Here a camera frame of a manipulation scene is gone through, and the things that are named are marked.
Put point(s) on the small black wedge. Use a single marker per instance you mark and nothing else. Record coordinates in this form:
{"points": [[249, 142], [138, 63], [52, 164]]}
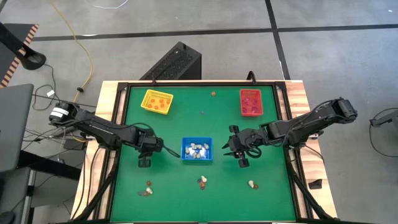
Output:
{"points": [[315, 184]]}

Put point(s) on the striped edge floor mat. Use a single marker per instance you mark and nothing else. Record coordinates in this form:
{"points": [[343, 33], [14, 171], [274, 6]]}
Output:
{"points": [[6, 53]]}

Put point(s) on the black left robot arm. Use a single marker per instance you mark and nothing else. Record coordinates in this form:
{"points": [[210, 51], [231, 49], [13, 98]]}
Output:
{"points": [[99, 130]]}

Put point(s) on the red plastic basket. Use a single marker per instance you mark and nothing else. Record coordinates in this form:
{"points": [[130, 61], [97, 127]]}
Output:
{"points": [[242, 93]]}

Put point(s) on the yellow plastic basket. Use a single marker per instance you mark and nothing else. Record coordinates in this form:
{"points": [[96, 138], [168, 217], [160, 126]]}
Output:
{"points": [[144, 95]]}

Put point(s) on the black table frame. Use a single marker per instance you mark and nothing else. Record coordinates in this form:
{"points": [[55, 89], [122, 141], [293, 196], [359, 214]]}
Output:
{"points": [[217, 84]]}

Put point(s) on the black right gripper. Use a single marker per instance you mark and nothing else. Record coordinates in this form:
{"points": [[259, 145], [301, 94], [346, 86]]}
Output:
{"points": [[245, 140]]}

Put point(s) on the black pole stand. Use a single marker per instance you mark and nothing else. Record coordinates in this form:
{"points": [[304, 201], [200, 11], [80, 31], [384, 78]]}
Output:
{"points": [[32, 59]]}

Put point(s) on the black floor beam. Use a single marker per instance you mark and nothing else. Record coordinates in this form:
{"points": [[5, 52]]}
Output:
{"points": [[49, 166]]}

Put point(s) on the blue plastic basket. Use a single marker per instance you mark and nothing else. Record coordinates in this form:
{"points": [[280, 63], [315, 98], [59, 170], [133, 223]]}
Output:
{"points": [[208, 157]]}

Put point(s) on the green table mat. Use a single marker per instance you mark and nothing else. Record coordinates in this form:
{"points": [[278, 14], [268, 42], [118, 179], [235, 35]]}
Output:
{"points": [[174, 202]]}

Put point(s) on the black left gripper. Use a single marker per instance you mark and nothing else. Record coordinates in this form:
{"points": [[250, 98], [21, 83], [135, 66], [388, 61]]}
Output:
{"points": [[150, 143]]}

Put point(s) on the grey stand foot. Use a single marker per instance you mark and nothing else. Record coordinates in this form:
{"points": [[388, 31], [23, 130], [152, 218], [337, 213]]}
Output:
{"points": [[387, 119]]}

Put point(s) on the grey desk surface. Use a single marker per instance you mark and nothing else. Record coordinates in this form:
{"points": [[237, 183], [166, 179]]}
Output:
{"points": [[15, 124]]}

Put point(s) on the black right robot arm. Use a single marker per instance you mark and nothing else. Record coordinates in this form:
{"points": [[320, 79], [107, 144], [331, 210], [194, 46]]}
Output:
{"points": [[311, 124]]}

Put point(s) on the black perforated computer tower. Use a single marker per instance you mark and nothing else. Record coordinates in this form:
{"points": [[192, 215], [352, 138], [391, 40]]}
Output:
{"points": [[174, 62]]}

